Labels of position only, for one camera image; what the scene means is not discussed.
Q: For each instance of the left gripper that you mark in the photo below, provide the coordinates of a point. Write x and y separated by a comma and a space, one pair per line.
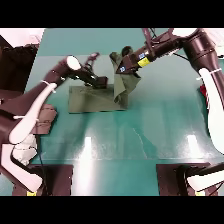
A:
99, 82

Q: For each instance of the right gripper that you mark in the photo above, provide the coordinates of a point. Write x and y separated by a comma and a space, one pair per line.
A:
126, 66

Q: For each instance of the olive green shirt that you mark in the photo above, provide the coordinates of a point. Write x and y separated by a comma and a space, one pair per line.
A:
90, 100

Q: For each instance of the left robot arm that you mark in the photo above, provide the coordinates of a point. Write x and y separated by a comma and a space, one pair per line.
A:
31, 110

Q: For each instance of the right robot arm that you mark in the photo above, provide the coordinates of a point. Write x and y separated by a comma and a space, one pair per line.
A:
213, 93

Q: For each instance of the white and red garment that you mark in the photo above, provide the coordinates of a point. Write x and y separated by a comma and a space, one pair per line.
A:
202, 91

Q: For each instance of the black garment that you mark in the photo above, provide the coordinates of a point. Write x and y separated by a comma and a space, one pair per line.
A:
15, 71

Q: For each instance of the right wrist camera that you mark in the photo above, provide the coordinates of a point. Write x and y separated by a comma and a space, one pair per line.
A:
126, 51

